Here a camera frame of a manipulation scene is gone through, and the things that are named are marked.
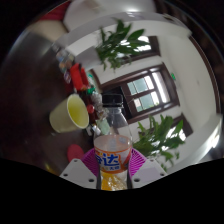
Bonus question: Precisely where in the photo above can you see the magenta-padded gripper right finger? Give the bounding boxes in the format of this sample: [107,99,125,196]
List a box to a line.
[126,148,168,190]

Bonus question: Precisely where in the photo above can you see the large potted leafy plant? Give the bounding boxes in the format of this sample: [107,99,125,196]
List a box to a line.
[132,114,186,173]

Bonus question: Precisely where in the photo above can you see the red carpeted stairs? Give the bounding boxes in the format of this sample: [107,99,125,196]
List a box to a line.
[39,2,72,22]

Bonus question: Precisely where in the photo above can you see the small potted leafy plant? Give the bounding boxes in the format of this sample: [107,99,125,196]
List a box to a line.
[74,19,151,72]

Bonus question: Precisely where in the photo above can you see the red open box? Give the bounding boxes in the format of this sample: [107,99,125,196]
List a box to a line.
[69,63,90,93]

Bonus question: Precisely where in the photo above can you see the wide dark-framed window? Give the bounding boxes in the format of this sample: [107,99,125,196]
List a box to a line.
[123,34,161,64]

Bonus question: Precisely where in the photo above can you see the green notebook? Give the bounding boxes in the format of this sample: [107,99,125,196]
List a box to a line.
[96,118,111,136]

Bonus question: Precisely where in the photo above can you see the narrow dark-framed window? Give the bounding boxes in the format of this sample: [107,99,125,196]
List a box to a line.
[166,113,194,141]

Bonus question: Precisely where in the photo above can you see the dark wooden glazed double door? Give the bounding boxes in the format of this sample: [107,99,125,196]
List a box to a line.
[99,63,181,125]

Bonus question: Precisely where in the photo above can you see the clear orange soda bottle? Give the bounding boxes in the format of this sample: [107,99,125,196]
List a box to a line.
[93,93,134,192]

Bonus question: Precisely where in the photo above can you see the flat round red coaster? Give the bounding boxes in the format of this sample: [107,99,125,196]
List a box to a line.
[66,143,86,164]

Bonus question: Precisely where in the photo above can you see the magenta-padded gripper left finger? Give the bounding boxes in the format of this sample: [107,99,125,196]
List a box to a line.
[59,148,102,190]

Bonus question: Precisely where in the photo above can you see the pale yellow paper cup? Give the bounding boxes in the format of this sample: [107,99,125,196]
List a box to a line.
[49,93,90,134]

